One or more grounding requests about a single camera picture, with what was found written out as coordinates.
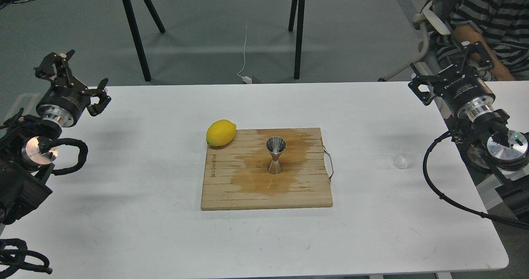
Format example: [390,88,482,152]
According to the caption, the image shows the grey office chair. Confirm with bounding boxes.
[378,0,460,82]

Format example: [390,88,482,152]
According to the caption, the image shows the yellow lemon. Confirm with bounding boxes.
[206,119,236,147]

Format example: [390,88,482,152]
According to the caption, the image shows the small clear glass cup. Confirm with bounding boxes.
[391,152,418,170]

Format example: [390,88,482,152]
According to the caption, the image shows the seated person striped shirt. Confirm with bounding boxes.
[431,0,529,81]

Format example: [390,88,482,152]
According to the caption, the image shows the white side table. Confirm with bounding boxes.
[487,81,529,133]

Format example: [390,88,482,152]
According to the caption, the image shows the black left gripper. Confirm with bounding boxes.
[34,50,112,128]

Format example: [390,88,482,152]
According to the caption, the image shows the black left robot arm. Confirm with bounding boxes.
[0,50,111,226]

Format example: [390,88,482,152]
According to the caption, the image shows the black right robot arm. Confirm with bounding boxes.
[408,42,528,230]

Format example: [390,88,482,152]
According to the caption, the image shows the steel jigger measuring cup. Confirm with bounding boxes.
[266,136,286,175]

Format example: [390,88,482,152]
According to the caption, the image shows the wooden cutting board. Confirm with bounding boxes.
[200,128,333,211]

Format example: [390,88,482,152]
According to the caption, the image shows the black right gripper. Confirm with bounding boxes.
[408,39,495,120]

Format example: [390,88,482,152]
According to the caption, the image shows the white charging cable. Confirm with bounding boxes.
[237,0,253,84]

